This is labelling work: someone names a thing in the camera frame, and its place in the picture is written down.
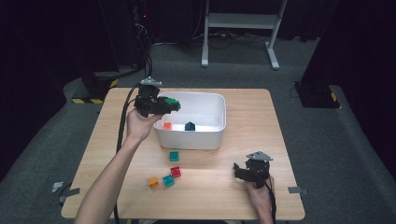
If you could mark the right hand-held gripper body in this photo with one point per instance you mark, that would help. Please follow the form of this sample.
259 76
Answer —
258 171

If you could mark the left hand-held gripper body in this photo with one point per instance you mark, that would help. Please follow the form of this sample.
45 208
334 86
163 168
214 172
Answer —
148 99

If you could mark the green brick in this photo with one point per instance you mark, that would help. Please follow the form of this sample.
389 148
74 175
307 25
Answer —
172 101

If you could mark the orange-red brick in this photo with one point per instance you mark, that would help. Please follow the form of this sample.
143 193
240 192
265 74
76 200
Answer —
167 125

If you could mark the dark blue brick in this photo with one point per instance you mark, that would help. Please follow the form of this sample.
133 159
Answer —
190 126

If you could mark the white plastic bin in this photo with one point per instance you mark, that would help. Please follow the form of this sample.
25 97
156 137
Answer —
199 109

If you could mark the red square brick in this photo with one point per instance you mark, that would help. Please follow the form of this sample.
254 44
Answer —
176 171

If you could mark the person's right hand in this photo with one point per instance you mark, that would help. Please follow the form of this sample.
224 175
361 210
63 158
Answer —
258 196

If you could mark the person's left hand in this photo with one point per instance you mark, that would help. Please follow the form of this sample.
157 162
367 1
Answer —
140 126

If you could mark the grey tape strip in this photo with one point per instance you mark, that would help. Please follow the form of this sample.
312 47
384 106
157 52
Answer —
69 192
297 190

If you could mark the teal square brick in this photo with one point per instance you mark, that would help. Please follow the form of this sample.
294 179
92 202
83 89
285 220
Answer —
174 156
168 180

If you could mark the black base with yellow stripes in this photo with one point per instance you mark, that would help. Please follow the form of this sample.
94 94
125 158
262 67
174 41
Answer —
93 88

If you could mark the orange square brick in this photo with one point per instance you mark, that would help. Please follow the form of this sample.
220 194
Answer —
153 182

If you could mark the black square base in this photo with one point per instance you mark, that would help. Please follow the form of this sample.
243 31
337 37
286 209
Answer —
317 95

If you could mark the white metal stand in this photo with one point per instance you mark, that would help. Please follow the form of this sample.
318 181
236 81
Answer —
241 21

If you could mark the black curtain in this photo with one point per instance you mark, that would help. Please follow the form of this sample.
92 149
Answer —
40 62
358 46

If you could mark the small grey crumpled tape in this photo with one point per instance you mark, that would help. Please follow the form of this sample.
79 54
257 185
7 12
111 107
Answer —
57 186

